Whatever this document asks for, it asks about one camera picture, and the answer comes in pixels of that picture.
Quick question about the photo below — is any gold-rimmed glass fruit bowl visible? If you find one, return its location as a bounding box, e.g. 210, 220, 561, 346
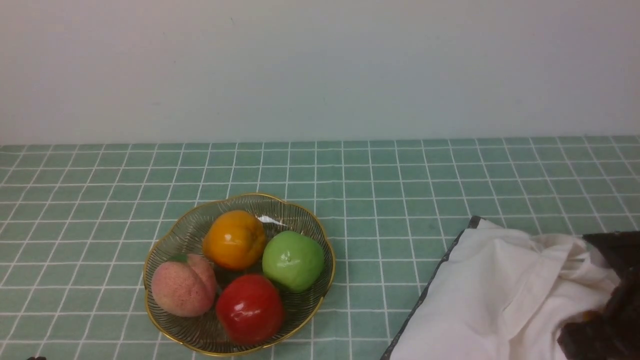
142, 193, 336, 357

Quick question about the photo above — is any white cloth tote bag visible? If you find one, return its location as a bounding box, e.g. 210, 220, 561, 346
382, 216, 620, 360

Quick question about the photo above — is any small orange tangerine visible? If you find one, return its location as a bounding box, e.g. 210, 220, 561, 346
580, 309, 602, 322

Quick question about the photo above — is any orange persimmon fruit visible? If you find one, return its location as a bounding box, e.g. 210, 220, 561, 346
202, 210, 267, 272

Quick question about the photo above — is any green apple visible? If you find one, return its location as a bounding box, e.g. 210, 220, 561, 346
262, 230, 325, 293

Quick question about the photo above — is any red apple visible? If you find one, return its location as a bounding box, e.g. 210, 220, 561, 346
215, 273, 285, 346

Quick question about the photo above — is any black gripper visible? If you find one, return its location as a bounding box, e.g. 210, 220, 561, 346
557, 231, 640, 360

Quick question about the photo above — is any pink peach with leaf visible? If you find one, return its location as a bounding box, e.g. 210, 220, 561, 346
151, 253, 217, 318

